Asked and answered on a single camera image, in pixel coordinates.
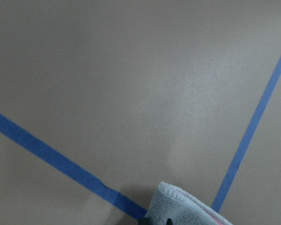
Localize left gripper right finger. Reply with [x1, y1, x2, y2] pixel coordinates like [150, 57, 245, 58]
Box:
[166, 218, 173, 225]

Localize pink and grey towel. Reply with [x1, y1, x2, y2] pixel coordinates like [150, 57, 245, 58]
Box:
[144, 182, 231, 225]

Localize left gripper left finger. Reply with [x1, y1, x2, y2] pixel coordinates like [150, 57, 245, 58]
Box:
[138, 217, 150, 225]

